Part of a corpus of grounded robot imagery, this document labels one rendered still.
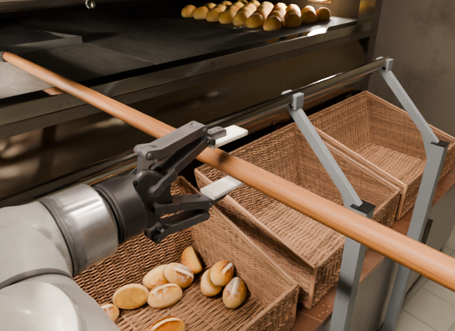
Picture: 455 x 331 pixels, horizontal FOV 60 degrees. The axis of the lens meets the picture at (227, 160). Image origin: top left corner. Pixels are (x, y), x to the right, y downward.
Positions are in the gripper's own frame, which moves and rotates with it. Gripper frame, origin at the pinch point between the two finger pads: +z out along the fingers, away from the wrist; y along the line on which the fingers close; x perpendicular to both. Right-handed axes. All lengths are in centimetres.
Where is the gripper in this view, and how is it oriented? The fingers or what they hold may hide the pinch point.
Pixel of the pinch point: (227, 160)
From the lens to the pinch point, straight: 58.6
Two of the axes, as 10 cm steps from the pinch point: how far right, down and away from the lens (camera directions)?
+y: 0.0, 8.9, 4.7
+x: 7.0, 3.3, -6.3
